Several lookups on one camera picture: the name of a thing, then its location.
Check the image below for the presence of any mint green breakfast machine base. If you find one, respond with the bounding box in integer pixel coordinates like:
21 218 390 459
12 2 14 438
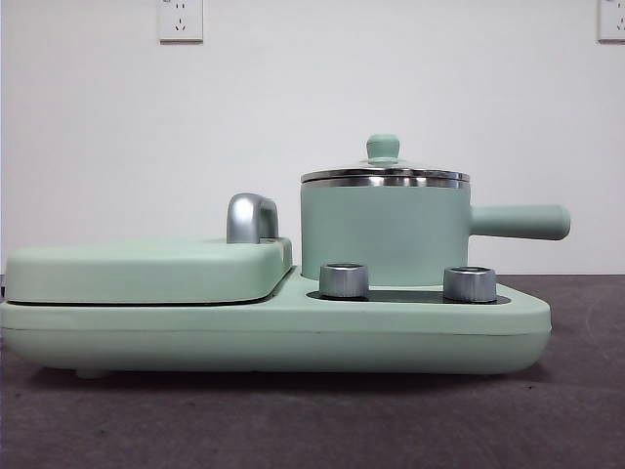
0 266 553 381

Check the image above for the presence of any green hinged cover, silver handle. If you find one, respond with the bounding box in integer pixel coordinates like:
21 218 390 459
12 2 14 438
2 192 294 305

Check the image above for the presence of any silver control knob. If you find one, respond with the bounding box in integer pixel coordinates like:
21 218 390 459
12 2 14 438
442 266 498 303
318 262 371 299

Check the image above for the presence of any mint green pot with handle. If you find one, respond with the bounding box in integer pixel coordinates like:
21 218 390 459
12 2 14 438
300 176 571 289

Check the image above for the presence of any white wall socket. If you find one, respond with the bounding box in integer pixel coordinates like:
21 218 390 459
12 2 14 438
598 0 625 43
158 0 204 44

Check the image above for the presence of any glass lid with green knob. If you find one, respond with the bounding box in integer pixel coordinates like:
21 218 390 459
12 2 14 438
300 134 473 183

